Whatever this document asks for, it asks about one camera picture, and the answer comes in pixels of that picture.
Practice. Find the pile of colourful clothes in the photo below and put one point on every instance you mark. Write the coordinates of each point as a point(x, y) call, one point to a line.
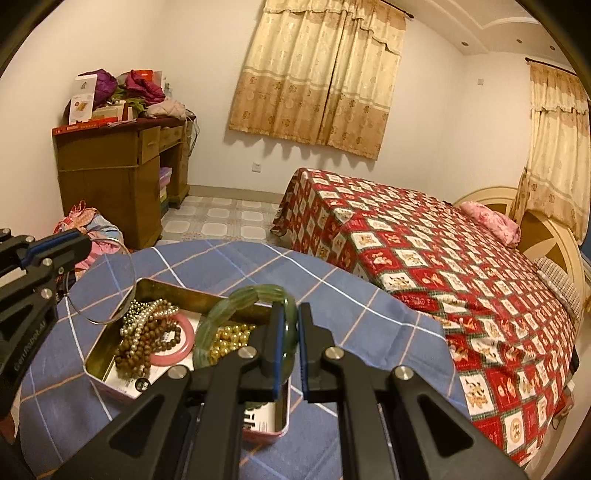
point(76, 219)

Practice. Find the white upright box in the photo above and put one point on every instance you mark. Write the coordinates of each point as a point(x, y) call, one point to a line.
point(83, 99)

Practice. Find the narrow beige patterned curtain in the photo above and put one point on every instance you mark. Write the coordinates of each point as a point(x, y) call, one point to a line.
point(558, 152)

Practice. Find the magenta cloth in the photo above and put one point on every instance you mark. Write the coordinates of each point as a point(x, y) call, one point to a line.
point(145, 87)

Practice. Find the wide beige patterned curtain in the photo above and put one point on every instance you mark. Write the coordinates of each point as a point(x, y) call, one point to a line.
point(314, 83)

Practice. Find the pink bangle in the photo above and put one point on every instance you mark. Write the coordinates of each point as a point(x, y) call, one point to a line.
point(171, 359)

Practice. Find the red patterned bedspread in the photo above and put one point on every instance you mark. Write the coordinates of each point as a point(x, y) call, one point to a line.
point(438, 277)

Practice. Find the blue checked tablecloth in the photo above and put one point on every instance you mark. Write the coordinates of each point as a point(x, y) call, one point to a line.
point(360, 314)

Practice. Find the beige padded cloth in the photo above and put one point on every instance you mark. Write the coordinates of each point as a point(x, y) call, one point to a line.
point(166, 110)

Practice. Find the stack of coloured boxes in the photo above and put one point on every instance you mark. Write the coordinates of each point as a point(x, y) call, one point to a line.
point(165, 189)

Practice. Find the pink pillow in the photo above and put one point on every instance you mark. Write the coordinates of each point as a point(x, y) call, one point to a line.
point(489, 219)

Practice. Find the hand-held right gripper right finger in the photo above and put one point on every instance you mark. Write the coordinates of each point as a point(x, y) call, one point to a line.
point(302, 350)

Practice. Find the brown wooden desk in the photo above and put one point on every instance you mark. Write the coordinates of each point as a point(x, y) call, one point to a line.
point(106, 194)

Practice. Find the red flat box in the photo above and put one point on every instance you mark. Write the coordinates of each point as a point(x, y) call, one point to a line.
point(78, 128)

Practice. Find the white wall socket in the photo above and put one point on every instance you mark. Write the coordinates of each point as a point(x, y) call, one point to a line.
point(256, 167)

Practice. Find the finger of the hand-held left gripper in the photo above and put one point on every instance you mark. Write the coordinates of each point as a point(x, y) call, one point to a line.
point(69, 254)
point(51, 242)

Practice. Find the cream arched headboard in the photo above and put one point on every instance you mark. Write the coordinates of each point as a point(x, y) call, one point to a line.
point(545, 240)

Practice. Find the rectangular metal tin box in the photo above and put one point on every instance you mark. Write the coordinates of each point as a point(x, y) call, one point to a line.
point(161, 290)

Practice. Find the purple cloth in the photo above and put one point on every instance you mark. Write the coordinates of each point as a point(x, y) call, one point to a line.
point(104, 85)

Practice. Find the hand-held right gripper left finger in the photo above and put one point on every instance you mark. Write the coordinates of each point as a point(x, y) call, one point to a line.
point(277, 350)

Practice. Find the thin silver bangle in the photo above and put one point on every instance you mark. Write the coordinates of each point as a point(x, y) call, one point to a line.
point(133, 272)

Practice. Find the cream cardboard box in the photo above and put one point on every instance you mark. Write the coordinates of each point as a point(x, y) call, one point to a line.
point(111, 113)

